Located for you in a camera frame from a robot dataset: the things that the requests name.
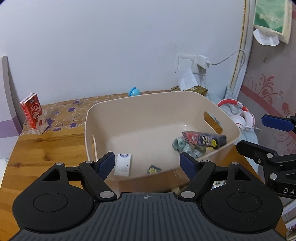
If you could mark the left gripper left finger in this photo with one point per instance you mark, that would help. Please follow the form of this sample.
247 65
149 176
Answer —
94 175

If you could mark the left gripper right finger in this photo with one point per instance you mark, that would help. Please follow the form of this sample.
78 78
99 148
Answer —
201 176

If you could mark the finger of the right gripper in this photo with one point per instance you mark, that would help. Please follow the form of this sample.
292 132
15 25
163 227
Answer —
264 156
286 124

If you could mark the dark red black box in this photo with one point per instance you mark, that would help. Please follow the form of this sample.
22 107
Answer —
209 140

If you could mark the white card pack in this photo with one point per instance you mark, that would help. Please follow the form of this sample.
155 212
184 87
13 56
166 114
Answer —
122 165

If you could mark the crumpled grey green cloth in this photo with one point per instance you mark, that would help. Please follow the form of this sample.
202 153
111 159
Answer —
181 145

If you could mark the red white headphones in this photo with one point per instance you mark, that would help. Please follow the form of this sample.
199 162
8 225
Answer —
239 114

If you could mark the small dark star packet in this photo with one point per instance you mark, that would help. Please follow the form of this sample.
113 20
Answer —
153 170

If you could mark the beige plastic storage bin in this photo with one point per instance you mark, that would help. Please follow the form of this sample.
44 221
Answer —
145 127

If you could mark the floral patterned table mat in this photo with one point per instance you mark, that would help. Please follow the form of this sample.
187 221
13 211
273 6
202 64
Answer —
72 113

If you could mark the red milk carton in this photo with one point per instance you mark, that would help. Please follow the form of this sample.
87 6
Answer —
34 113

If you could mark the blue round ball toy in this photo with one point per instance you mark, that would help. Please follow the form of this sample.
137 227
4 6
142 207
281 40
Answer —
134 92

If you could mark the olive brown tissue box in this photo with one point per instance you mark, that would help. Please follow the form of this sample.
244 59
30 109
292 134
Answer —
188 82

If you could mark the purple white headboard panel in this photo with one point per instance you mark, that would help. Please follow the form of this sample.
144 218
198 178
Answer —
10 125

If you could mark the green tissue box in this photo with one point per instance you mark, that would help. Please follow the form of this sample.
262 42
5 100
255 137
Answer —
272 22

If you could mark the white charger with cable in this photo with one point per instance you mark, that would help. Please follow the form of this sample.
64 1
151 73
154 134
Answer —
217 75

